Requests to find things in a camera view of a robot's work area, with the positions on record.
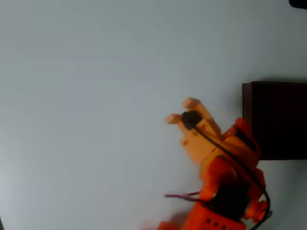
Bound dark brown open box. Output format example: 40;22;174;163
241;81;307;161

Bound light orange camera mount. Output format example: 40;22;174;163
165;97;223;166

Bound small black camera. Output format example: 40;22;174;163
181;110;202;130

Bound purple and red servo wires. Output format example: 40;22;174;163
164;190;202;202

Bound black object at frame corner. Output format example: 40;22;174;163
288;0;307;10

